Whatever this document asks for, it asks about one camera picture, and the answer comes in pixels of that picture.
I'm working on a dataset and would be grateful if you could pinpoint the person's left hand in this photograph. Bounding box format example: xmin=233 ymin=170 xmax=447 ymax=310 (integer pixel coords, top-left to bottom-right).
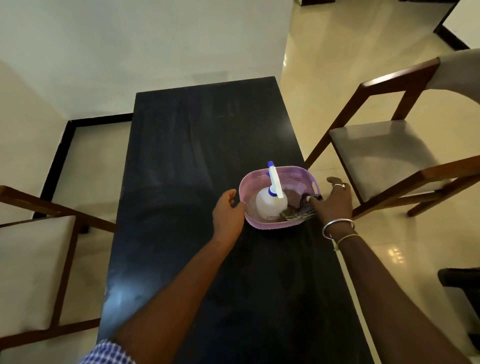
xmin=212 ymin=188 xmax=247 ymax=245

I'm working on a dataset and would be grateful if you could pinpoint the person's right hand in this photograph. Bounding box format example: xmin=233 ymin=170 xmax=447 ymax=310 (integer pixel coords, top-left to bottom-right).
xmin=307 ymin=176 xmax=354 ymax=227

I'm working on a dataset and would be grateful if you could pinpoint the pink plastic basket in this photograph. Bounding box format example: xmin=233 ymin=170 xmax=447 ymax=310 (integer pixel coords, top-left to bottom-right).
xmin=238 ymin=166 xmax=322 ymax=230

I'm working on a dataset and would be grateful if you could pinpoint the person's right forearm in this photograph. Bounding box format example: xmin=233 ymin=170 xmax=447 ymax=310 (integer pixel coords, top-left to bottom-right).
xmin=325 ymin=222 xmax=462 ymax=364

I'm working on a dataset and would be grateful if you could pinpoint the person's left forearm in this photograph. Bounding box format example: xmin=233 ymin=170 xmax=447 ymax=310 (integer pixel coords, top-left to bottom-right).
xmin=112 ymin=234 xmax=242 ymax=364

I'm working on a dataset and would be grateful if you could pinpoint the dark patterned cloth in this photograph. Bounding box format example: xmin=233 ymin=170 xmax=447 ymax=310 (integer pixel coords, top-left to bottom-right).
xmin=280 ymin=192 xmax=323 ymax=223

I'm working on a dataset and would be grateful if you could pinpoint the silver bangle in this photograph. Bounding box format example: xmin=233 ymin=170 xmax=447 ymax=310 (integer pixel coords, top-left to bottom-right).
xmin=322 ymin=218 xmax=356 ymax=240

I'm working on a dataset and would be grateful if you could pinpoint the white spray bottle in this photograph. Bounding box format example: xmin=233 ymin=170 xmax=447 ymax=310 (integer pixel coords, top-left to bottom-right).
xmin=255 ymin=161 xmax=289 ymax=221

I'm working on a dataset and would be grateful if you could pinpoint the wooden chair with grey cushion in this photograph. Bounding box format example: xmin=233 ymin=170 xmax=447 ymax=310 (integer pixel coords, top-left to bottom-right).
xmin=0 ymin=185 xmax=117 ymax=352
xmin=304 ymin=48 xmax=480 ymax=220

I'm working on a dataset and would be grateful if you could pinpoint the dark upholstered chair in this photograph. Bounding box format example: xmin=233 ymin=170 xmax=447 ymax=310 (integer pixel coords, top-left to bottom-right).
xmin=437 ymin=267 xmax=480 ymax=352

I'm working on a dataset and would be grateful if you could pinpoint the blue checked shirt sleeve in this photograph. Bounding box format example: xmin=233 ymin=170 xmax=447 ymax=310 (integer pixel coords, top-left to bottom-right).
xmin=78 ymin=339 xmax=136 ymax=364

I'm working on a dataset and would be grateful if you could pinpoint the thin gold bracelet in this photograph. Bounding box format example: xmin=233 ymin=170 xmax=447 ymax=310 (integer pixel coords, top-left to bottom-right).
xmin=333 ymin=233 xmax=360 ymax=251

